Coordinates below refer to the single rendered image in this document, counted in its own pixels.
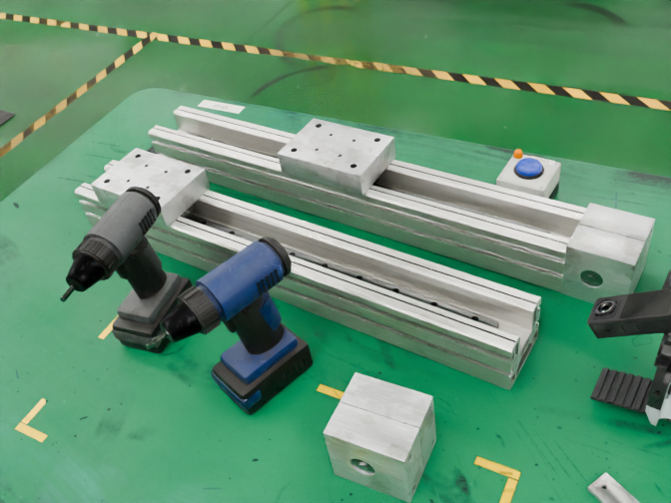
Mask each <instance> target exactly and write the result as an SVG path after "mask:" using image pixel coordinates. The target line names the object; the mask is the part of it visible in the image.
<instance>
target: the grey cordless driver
mask: <svg viewBox="0 0 671 503"><path fill-rule="evenodd" d="M161 211H162V209H161V205H160V203H159V200H158V199H157V197H156V196H155V195H154V194H153V193H152V192H150V191H149V190H147V189H144V188H141V187H130V188H128V189H127V190H126V192H125V193H123V194H122V195H121V196H120V197H118V198H117V199H116V200H115V202H114V203H113V204H112V205H111V206H110V207H109V208H108V210H107V211H106V212H105V213H104V214H103V215H102V217H101V218H100V219H99V220H98V221H97V222H96V223H95V225H94V226H93V227H92V228H91V229H90V230H89V232H88V233H87V234H86V235H85V236H84V239H83V240H82V241H81V243H80V244H79V245H78V246H77V247H76V248H75V250H74V251H73V252H72V259H73V263H72V265H71V267H70V270H69V272H68V274H67V276H66V281H67V283H68V285H69V286H70V287H69V288H68V289H67V290H66V292H65V293H64V294H63V295H62V297H61V298H60V300H61V301H63V302H65V301H66V299H67V298H68V297H69V296H70V295H71V293H72V292H73V291H74V290H77V291H81V292H83V291H85V290H87V289H88V288H89V287H91V286H92V285H94V284H95V283H96V282H98V281H99V280H106V279H109V278H110V277H111V275H112V274H113V273H114V272H115V271H116V273H117V274H118V275H119V277H120V278H123V279H126V280H127V281H128V282H129V284H130V285H131V287H132V288H133V289H132V290H131V291H130V293H129V294H128V295H127V297H126V298H125V299H124V301H123V302H122V303H121V305H120V306H119V307H118V309H117V313H118V315H119V316H118V317H117V318H116V320H115V321H114V322H113V325H112V327H113V328H112V332H113V334H114V336H115V338H117V339H119V340H120V342H121V343H122V344H123V345H125V346H129V347H133V348H138V349H142V350H146V351H150V352H155V353H162V352H163V351H164V349H165V348H166V346H167V345H168V343H169V341H170V339H169V338H168V337H166V338H164V339H163V340H162V341H160V342H159V343H157V344H156V345H155V346H153V347H152V348H151V349H148V348H147V347H146V344H147V343H148V342H150V341H151V340H153V339H154V338H155V337H157V336H158V335H160V334H161V333H162V332H163V331H162V329H161V327H160V322H161V321H162V320H163V319H164V318H165V316H166V315H167V314H168V313H169V312H170V311H171V310H172V308H173V307H174V306H175V305H176V304H177V303H178V301H177V296H178V295H179V294H180V293H182V292H183V291H185V290H186V289H188V288H189V287H191V286H192V283H191V281H190V280H189V279H188V278H186V277H181V276H179V275H177V274H176V273H171V272H165V271H164V270H163V269H162V262H161V260H160V258H159V257H158V255H157V254H156V252H155V251H154V249H153V247H152V246H151V244H150V243H149V241H148V240H147V238H146V237H144V235H145V234H146V233H147V232H148V230H149V229H150V228H151V226H152V225H153V224H154V223H155V221H156V220H157V217H158V216H159V215H160V213H161Z"/></svg>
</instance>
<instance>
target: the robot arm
mask: <svg viewBox="0 0 671 503"><path fill-rule="evenodd" d="M587 323H588V325H589V327H590V328H591V330H592V331H593V333H594V334H595V336H596V337H597V338H607V337H618V336H630V335H641V334H652V333H664V335H663V337H662V340H661V343H660V346H659V349H658V353H657V356H656V359H655V363H654V366H657V369H656V373H655V376H654V379H653V382H652V386H651V389H650V393H649V396H648V400H647V405H646V410H645V411H646V414H647V416H648V419H649V421H650V424H652V425H655V426H656V425H657V422H658V419H660V418H668V419H671V392H670V394H668V389H669V386H670V384H671V288H667V289H659V290H652V291H645V292H637V293H630V294H622V295H615V296H608V297H600V298H597V299H596V301H595V303H594V305H593V308H592V310H591V312H590V315H589V317H588V319H587Z"/></svg>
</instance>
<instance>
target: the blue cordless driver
mask: <svg viewBox="0 0 671 503"><path fill-rule="evenodd" d="M291 266H292V262H291V259H290V257H289V255H288V253H287V251H286V250H285V248H284V247H283V246H282V245H281V244H280V243H279V242H278V241H277V240H275V239H274V238H269V237H266V236H263V237H262V238H260V239H259V240H258V241H254V242H252V243H251V244H249V245H248V246H247V247H245V248H244V249H242V250H241V251H239V252H237V253H236V254H235V255H233V256H232V257H230V258H229V259H227V260H226V261H224V262H223V263H221V264H220V265H219V266H217V267H216V268H214V269H213V270H211V271H210V272H208V273H207V274H206V275H204V276H203V277H201V278H200V279H198V280H197V281H196V286H191V287H189V288H188V289H186V290H185V291H183V292H182V293H180V294H179V295H178V296H177V301H178V303H177V304H176V305H175V306H174V307H173V308H172V310H171V311H170V312H169V313H168V314H167V315H166V316H165V318H164V319H163V320H162V321H161V322H160V327H161V329H162V331H163V332H162V333H161V334H160V335H158V336H157V337H155V338H154V339H153V340H151V341H150V342H148V343H147V344H146V347H147V348H148V349H151V348H152V347H153V346H155V345H156V344H157V343H159V342H160V341H162V340H163V339H164V338H166V337H168V338H169V339H170V340H171V341H172V342H177V341H180V340H182V339H185V338H187V337H190V336H192V335H195V334H197V333H201V334H204V335H206V334H208V333H209V332H211V331H212V330H213V329H215V328H216V327H217V326H219V325H220V322H221V321H222V322H223V323H224V325H225V326H226V327H227V329H228V330H229V331H230V332H232V333H234V332H236V333H237V335H238V336H239V338H240V340H239V341H238V342H236V343H235V344H234V345H233V346H231V347H230V348H229V349H227V350H226V351H225V352H223V353H222V354H221V361H220V362H218V363H217V364H216V365H214V367H213V370H212V372H211V374H212V376H213V378H214V381H215V382H216V383H217V384H218V385H219V387H220V389H222V390H223V391H224V392H225V393H226V394H227V395H228V396H229V397H230V398H231V399H232V400H233V401H234V402H235V403H236V404H237V405H238V406H239V407H240V408H241V409H242V410H243V411H244V412H245V413H247V414H249V415H252V414H254V413H255V412H257V411H258V410H259V409H260V408H261V407H263V406H264V405H265V404H266V403H267V402H269V401H270V400H271V399H272V398H274V397H275V396H276V395H277V394H278V393H280V392H281V391H282V390H283V389H284V388H286V387H287V386H288V385H289V384H291V383H292V382H293V381H294V380H295V379H297V378H298V377H299V376H300V375H301V374H303V373H304V372H305V371H306V370H307V369H309V368H310V367H311V366H312V364H313V360H312V356H311V353H310V349H309V346H308V344H307V343H306V342H305V341H303V340H302V339H301V338H300V337H298V336H297V335H296V334H295V333H293V332H292V331H291V330H290V329H288V328H287V327H286V326H285V325H283V324H282V323H281V320H282V317H281V314H280V313H279V311H278V309H277V307H276V305H275V303H274V302H273V300H272V298H271V296H270V294H269V293H268V290H270V289H271V288H272V287H274V286H275V285H276V284H278V283H279V282H280V281H282V280H283V278H284V276H287V275H288V274H289V273H291V270H292V269H291Z"/></svg>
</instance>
